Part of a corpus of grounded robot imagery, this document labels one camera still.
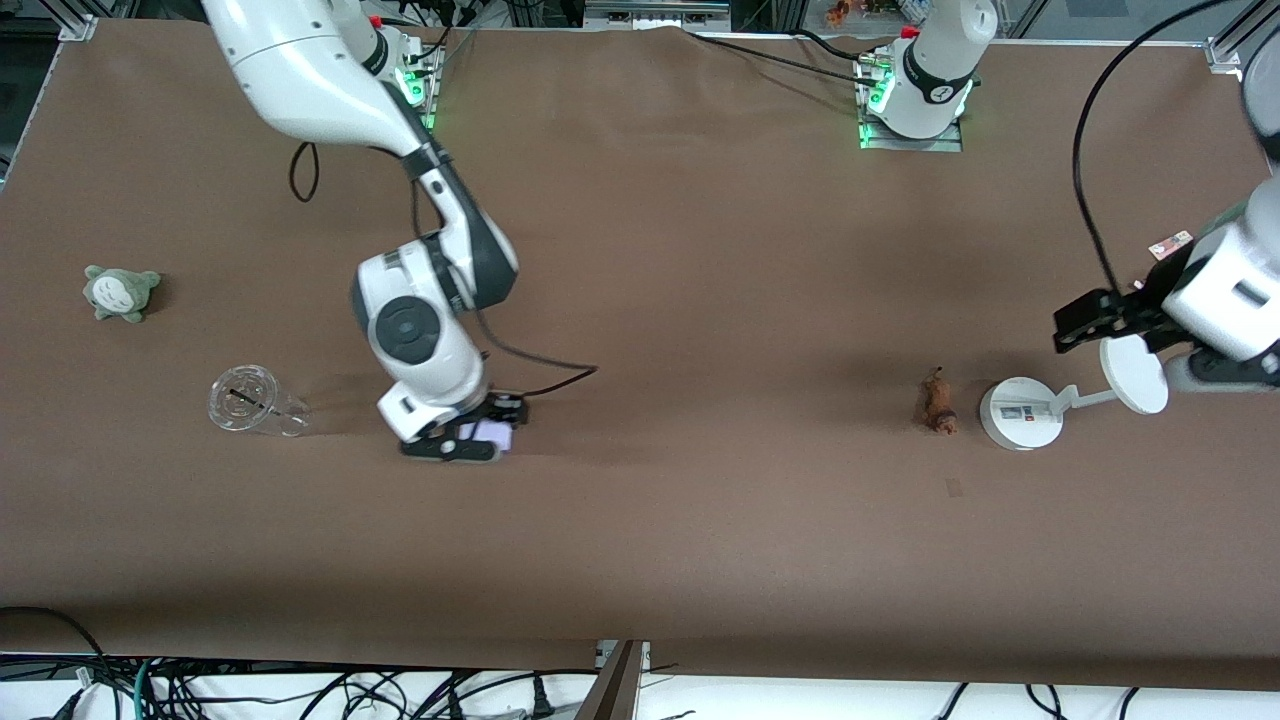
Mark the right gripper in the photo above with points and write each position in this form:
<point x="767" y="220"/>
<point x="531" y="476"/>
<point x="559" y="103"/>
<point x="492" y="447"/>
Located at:
<point x="503" y="407"/>

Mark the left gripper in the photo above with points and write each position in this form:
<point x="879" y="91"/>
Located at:
<point x="1128" y="309"/>

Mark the small lavender box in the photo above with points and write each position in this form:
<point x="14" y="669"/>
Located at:
<point x="495" y="436"/>

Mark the brown carrot-shaped toy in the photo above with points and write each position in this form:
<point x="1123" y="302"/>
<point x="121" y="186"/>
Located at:
<point x="940" y="405"/>

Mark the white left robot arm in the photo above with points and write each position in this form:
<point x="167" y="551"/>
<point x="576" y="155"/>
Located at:
<point x="935" y="70"/>

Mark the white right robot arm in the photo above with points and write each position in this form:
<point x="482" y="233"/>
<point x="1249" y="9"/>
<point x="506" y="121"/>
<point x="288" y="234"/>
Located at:
<point x="300" y="70"/>

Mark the white round desk lamp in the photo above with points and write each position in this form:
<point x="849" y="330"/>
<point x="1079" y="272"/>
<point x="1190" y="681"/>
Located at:
<point x="1020" y="415"/>

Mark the clear plastic cup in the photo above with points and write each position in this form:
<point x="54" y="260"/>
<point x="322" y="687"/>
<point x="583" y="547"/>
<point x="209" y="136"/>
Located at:
<point x="245" y="400"/>

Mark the brown table cover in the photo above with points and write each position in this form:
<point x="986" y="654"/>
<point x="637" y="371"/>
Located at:
<point x="700" y="540"/>

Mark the grey-green plush toy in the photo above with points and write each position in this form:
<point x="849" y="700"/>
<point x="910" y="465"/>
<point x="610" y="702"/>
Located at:
<point x="120" y="293"/>

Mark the orange toy figure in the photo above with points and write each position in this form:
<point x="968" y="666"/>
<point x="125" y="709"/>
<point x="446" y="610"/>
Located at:
<point x="840" y="14"/>

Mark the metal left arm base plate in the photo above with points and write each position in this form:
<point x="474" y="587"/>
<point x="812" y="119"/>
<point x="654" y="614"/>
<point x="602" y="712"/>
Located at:
<point x="950" y="143"/>

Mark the metal support post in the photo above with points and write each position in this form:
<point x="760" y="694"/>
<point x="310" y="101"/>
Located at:
<point x="615" y="690"/>

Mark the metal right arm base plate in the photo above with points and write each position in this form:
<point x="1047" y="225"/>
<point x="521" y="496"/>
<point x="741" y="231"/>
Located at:
<point x="430" y="90"/>

